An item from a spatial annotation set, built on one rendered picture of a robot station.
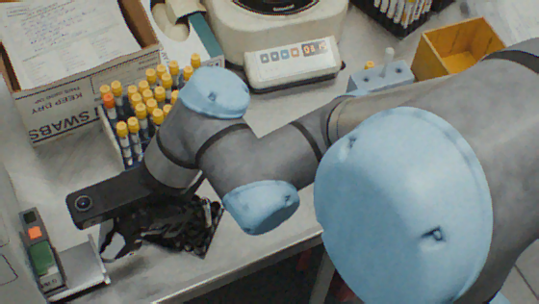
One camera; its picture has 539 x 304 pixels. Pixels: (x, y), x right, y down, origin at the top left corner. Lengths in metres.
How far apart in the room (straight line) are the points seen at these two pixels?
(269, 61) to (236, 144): 0.45
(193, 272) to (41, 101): 0.35
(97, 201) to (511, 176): 0.61
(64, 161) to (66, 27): 0.24
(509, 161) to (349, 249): 0.11
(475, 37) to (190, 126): 0.68
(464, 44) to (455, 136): 0.95
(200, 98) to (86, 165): 0.42
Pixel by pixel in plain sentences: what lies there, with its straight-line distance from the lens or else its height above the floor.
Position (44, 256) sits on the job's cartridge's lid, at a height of 0.98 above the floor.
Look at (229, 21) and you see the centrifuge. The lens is 1.18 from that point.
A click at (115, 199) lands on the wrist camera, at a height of 1.07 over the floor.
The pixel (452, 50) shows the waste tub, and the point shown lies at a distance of 1.33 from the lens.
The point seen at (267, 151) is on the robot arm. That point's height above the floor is 1.20.
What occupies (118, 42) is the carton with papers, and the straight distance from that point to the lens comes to 1.23.
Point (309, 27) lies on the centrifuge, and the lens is 1.21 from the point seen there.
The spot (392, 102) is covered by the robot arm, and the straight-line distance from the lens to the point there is 0.66.
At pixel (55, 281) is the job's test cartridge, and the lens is 1.00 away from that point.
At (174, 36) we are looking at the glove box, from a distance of 1.24.
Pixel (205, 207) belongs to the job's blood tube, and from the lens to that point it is 1.00.
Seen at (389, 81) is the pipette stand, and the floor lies 0.97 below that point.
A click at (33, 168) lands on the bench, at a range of 1.18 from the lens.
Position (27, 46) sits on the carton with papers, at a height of 0.94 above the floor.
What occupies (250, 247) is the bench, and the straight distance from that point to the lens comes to 1.07.
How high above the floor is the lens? 1.85
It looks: 58 degrees down
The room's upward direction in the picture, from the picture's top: 7 degrees clockwise
